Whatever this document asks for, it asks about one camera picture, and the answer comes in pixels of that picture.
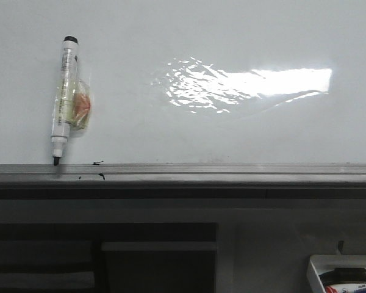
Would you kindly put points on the white black whiteboard marker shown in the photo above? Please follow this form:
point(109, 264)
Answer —
point(72, 107)

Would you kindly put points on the white plastic marker basket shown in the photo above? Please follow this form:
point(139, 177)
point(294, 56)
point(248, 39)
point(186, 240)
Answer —
point(319, 264)

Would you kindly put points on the black capped marker in basket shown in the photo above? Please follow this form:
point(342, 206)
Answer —
point(339, 275)

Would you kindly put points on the red blue marker in basket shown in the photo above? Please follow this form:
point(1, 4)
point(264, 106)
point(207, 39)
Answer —
point(346, 288)

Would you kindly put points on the aluminium whiteboard tray rail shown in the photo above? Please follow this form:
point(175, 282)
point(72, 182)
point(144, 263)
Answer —
point(183, 176)

